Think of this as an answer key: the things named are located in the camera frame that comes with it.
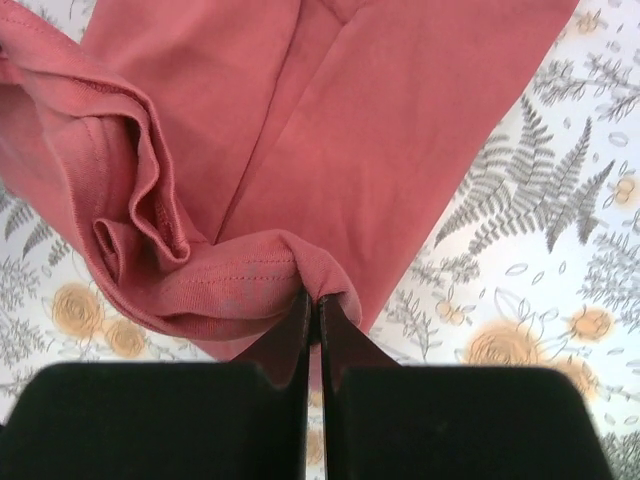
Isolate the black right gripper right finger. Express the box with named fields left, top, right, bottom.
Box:
left=318, top=296, right=611, bottom=480

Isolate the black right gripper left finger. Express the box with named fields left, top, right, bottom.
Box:
left=1, top=293, right=310, bottom=479

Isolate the salmon pink t shirt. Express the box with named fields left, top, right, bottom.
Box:
left=1, top=1, right=576, bottom=359

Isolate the floral patterned table cloth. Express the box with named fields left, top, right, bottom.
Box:
left=1, top=1, right=639, bottom=479

